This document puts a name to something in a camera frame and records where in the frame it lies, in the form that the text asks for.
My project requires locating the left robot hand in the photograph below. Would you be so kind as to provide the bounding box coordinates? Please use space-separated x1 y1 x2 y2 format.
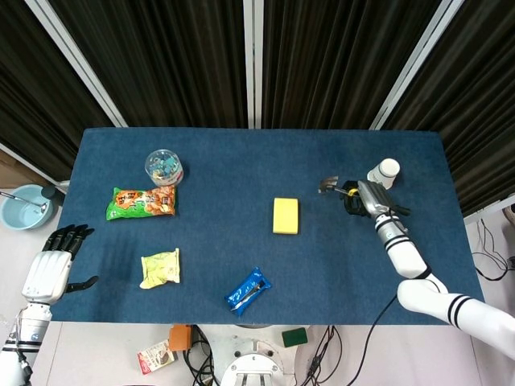
20 224 100 305

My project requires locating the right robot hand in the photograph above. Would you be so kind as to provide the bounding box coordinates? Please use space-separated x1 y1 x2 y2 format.
342 179 411 220

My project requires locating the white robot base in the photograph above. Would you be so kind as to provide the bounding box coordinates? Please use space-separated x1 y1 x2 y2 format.
196 323 311 386

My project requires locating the yellow sponge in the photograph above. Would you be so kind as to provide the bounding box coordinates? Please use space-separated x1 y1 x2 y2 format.
272 196 301 235

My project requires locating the dark green rectangular block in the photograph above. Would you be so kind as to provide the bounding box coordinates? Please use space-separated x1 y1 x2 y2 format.
281 326 309 348

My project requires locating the white paper cup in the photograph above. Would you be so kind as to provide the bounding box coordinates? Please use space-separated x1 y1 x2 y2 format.
366 158 402 191

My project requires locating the light blue plastic bowl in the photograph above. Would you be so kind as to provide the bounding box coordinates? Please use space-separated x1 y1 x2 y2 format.
0 184 57 232

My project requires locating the metal ladle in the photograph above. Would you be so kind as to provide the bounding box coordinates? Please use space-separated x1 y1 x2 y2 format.
0 191 50 215

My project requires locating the pale yellow snack bag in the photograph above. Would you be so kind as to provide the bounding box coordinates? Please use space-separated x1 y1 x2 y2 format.
139 247 181 290

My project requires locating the green orange snack bag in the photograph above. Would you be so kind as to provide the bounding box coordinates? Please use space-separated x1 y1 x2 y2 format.
105 184 178 222

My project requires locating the blue table cloth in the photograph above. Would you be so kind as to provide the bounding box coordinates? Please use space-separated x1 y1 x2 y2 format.
50 127 490 326

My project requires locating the red white printed packet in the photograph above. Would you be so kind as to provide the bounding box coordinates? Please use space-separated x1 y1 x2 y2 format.
136 339 178 376

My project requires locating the black curtain panel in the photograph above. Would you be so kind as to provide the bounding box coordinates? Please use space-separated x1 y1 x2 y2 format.
47 0 249 129
261 0 447 130

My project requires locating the orange box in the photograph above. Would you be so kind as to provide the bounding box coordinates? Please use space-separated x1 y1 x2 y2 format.
168 324 195 352

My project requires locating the blue cookie packet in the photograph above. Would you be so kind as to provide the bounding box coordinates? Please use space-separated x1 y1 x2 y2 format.
224 266 273 317

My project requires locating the clear round plastic jar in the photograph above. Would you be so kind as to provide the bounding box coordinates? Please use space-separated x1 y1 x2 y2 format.
144 148 184 187

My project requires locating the black cable coil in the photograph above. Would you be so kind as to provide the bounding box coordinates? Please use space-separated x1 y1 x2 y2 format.
470 220 515 281

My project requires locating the white partition post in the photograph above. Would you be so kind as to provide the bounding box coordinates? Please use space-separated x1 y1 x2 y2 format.
242 0 265 129
24 0 129 129
368 0 468 130

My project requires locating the black cable bundle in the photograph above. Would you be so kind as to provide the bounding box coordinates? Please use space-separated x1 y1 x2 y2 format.
293 324 343 386

